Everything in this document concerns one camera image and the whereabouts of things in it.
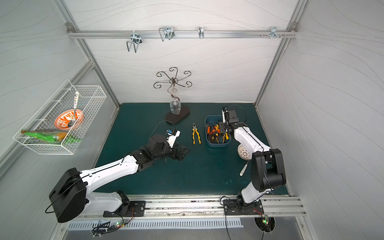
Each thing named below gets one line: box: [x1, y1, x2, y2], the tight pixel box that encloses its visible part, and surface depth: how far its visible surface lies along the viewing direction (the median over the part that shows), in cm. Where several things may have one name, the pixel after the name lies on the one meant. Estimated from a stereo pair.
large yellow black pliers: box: [192, 122, 202, 145], surface depth 104 cm
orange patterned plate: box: [54, 109, 84, 131], surface depth 68 cm
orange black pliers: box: [206, 126, 221, 143], surface depth 100 cm
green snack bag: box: [21, 129, 82, 144], surface depth 56 cm
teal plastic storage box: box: [205, 115, 232, 148], surface depth 98 cm
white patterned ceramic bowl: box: [237, 144, 252, 161], surface depth 93 cm
